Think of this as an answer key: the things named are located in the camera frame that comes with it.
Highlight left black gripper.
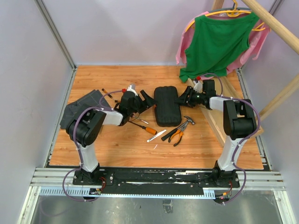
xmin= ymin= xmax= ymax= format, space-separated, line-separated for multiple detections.
xmin=128 ymin=90 xmax=158 ymax=115

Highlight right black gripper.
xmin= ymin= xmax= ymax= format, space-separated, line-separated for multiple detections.
xmin=176 ymin=87 xmax=206 ymax=109

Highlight black plastic tool case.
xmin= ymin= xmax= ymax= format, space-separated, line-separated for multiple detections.
xmin=154 ymin=86 xmax=182 ymax=127

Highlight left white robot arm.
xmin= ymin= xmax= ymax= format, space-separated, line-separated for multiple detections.
xmin=60 ymin=84 xmax=157 ymax=185

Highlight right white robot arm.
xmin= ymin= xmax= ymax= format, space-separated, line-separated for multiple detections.
xmin=175 ymin=79 xmax=260 ymax=187

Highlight orange-black pliers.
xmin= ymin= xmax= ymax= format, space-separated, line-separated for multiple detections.
xmin=168 ymin=121 xmax=189 ymax=147

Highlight silver metal file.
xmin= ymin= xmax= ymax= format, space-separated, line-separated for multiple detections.
xmin=147 ymin=129 xmax=166 ymax=142

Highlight grey checked cloth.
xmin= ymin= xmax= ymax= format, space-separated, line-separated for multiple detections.
xmin=60 ymin=90 xmax=102 ymax=129

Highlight green sleeveless shirt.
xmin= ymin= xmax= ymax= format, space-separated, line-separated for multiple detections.
xmin=179 ymin=13 xmax=259 ymax=82

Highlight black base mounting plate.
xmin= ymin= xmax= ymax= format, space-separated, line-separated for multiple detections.
xmin=72 ymin=167 xmax=240 ymax=196

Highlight yellow clothes hanger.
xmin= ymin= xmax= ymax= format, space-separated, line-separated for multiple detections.
xmin=185 ymin=0 xmax=265 ymax=32

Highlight pink shirt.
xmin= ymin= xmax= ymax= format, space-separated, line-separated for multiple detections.
xmin=176 ymin=12 xmax=270 ymax=78

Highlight black-handled screwdriver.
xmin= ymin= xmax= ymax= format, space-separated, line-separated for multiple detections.
xmin=135 ymin=117 xmax=149 ymax=125

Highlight claw hammer black handle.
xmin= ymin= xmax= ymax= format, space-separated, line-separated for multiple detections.
xmin=161 ymin=116 xmax=195 ymax=146

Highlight orange-handled screwdriver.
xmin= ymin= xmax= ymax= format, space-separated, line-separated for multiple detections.
xmin=130 ymin=121 xmax=157 ymax=135

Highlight small brown-handled screwdriver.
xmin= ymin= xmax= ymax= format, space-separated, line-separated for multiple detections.
xmin=101 ymin=88 xmax=119 ymax=103

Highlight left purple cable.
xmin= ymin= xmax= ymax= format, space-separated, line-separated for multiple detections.
xmin=38 ymin=90 xmax=127 ymax=217

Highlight wooden rack frame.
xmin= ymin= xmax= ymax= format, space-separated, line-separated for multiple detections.
xmin=211 ymin=0 xmax=299 ymax=122

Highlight aluminium frame rail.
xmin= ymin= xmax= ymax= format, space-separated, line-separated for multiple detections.
xmin=34 ymin=0 xmax=78 ymax=70

